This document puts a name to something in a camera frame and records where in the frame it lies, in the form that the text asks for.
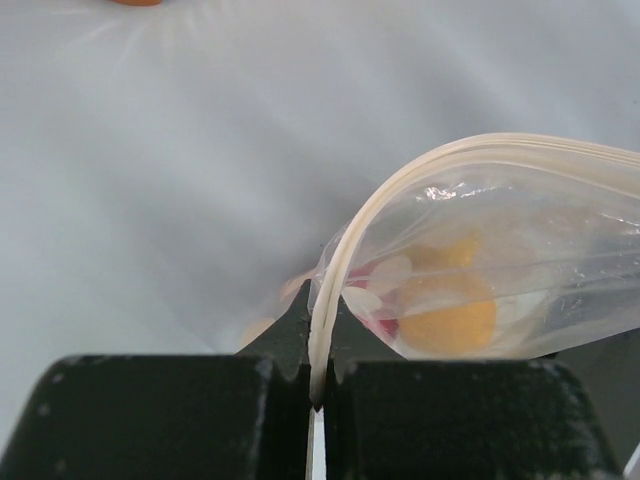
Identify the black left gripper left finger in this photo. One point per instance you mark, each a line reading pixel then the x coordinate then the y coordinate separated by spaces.
pixel 240 416

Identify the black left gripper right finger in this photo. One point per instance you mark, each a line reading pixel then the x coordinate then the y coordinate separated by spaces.
pixel 387 417

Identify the orange fake bell pepper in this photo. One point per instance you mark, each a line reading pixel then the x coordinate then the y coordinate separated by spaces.
pixel 445 308

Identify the clear zip top bag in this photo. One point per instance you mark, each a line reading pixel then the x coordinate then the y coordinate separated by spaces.
pixel 506 246

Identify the orange plastic bin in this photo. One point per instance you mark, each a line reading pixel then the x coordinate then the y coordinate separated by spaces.
pixel 138 3

